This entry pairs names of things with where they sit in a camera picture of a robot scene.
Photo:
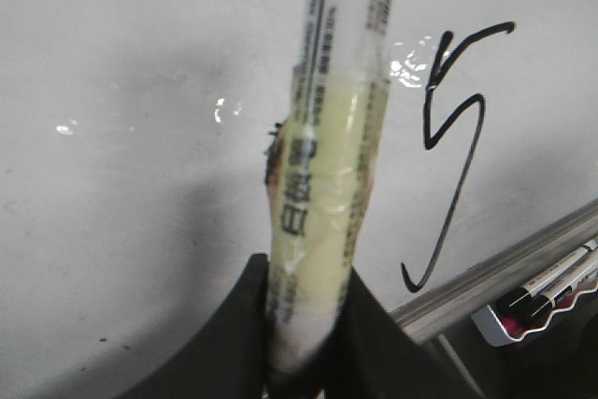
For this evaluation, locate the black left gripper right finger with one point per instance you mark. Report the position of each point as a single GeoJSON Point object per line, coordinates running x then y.
{"type": "Point", "coordinates": [369, 356]}

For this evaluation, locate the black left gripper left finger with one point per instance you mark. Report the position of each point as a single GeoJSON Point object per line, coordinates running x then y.
{"type": "Point", "coordinates": [225, 358]}

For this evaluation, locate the white whiteboard marker with tape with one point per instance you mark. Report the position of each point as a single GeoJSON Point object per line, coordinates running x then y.
{"type": "Point", "coordinates": [323, 175]}

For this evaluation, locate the white whiteboard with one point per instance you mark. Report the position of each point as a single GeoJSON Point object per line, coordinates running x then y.
{"type": "Point", "coordinates": [133, 135]}

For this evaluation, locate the white marker holder tray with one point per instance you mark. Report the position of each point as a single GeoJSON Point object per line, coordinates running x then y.
{"type": "Point", "coordinates": [498, 330]}

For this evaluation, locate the black marker in tray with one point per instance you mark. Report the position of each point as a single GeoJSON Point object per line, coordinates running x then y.
{"type": "Point", "coordinates": [548, 288]}

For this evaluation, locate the aluminium whiteboard tray rail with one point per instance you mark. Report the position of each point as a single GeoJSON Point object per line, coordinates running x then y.
{"type": "Point", "coordinates": [437, 310]}

